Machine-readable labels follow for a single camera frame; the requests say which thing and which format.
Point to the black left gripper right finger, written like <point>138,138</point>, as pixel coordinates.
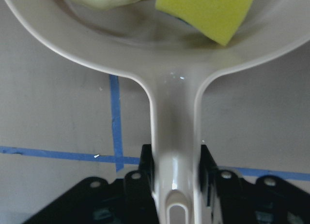
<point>221,190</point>

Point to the yellow-green sponge piece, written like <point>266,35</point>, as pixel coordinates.
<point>218,20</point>

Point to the beige plastic dustpan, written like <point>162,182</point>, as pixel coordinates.
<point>173,63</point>

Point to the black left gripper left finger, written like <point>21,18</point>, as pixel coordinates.
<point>140,205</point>

